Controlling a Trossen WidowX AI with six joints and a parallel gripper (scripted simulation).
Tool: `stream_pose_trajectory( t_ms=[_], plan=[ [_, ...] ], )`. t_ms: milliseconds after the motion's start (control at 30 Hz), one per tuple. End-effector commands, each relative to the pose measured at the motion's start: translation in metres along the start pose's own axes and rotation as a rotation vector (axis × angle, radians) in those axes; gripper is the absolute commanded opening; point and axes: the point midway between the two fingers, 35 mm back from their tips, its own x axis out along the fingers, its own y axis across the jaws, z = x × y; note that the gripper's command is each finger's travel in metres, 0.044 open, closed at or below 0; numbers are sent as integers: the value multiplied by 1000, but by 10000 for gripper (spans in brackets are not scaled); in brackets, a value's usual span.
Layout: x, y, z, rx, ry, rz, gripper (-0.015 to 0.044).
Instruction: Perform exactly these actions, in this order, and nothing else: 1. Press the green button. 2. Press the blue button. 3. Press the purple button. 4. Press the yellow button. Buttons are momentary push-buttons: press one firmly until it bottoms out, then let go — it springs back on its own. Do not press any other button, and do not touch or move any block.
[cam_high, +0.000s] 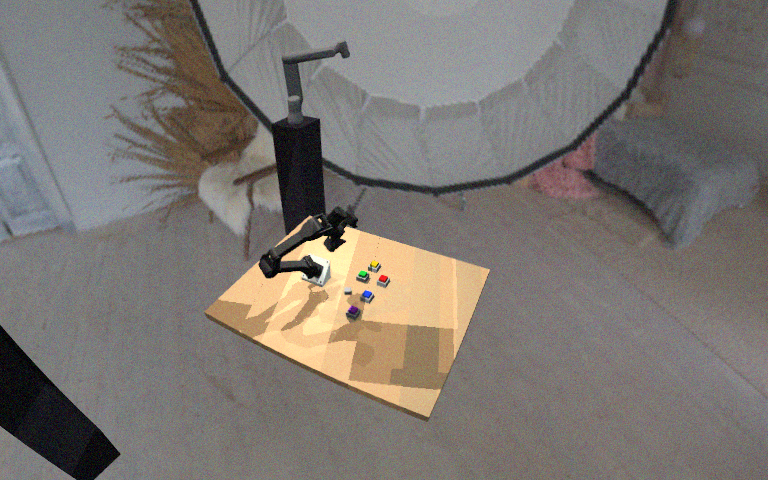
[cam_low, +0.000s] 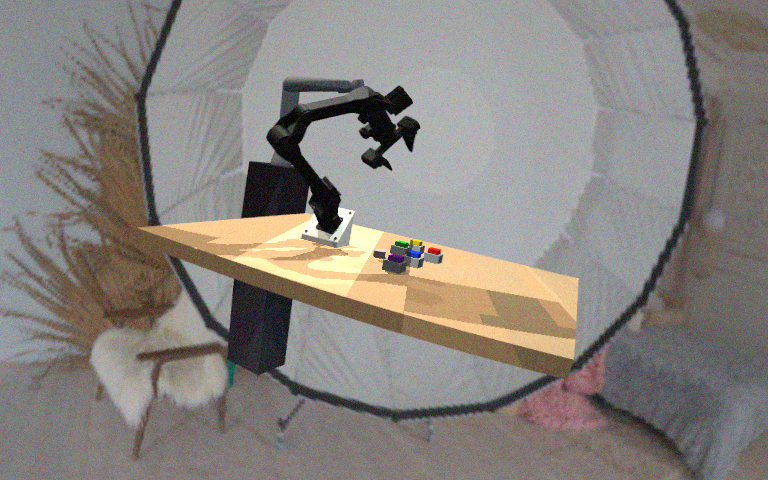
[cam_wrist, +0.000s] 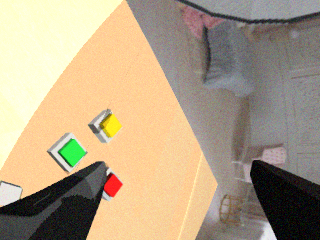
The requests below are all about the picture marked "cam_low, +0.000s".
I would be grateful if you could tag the yellow button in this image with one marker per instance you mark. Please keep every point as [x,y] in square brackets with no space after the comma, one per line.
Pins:
[416,245]

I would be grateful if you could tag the green push-button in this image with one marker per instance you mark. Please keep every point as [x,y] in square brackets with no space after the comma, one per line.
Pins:
[400,248]

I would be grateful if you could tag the purple button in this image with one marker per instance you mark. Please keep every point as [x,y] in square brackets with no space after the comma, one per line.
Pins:
[394,263]

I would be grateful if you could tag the red button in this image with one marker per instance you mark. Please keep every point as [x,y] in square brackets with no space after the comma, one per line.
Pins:
[433,255]

